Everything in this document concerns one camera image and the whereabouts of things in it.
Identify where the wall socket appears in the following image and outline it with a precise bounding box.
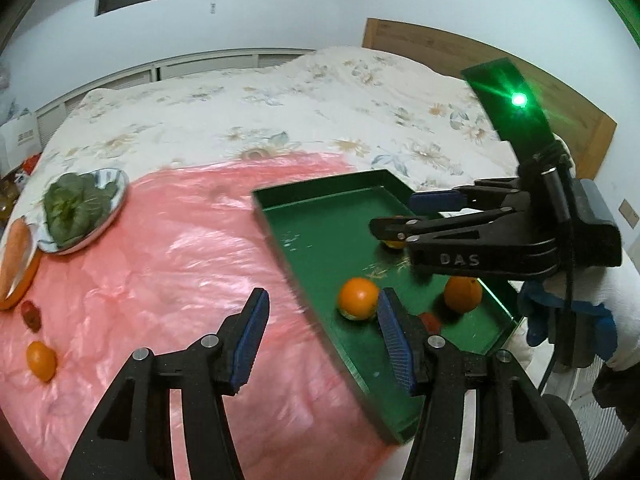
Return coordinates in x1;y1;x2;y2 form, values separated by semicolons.
618;200;640;230

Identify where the right white blue glove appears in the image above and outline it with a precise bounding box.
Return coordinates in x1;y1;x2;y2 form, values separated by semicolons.
518;255;639;372

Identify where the wooden headboard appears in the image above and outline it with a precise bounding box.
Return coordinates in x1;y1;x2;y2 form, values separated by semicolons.
362;18;617;179

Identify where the green shallow tray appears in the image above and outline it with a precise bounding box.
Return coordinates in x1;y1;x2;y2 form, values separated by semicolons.
252;170;521;443

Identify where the pink plastic sheet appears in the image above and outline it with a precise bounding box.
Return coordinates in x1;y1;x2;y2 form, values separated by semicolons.
1;154;393;479

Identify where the small orange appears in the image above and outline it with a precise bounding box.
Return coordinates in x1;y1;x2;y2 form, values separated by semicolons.
26;341;58;382

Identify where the red bag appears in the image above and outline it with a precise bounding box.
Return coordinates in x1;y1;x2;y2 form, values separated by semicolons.
21;154;41;176

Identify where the black camera module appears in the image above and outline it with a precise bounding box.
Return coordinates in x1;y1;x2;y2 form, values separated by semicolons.
461;58;554;162

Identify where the white blue patterned plate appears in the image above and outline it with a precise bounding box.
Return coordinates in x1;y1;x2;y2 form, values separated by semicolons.
37;168;129;256

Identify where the floral bed quilt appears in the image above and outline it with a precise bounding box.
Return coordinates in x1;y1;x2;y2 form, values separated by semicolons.
19;46;576;191

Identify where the white paper bag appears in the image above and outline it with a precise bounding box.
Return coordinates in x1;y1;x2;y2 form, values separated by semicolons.
0;113;42;177

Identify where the green leafy vegetable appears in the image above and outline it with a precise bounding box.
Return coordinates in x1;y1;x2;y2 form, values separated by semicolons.
43;172;118;249

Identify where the large front orange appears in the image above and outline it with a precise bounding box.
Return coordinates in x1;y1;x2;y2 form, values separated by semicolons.
442;276;483;314

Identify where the white radiator cover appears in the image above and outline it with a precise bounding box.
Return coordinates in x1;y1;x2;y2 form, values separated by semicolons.
34;48;311;144

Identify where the carrot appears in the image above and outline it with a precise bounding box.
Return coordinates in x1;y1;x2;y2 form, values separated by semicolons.
0;217;32;300

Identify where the small dark red apple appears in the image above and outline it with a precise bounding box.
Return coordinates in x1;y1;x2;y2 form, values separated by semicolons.
21;300;42;334

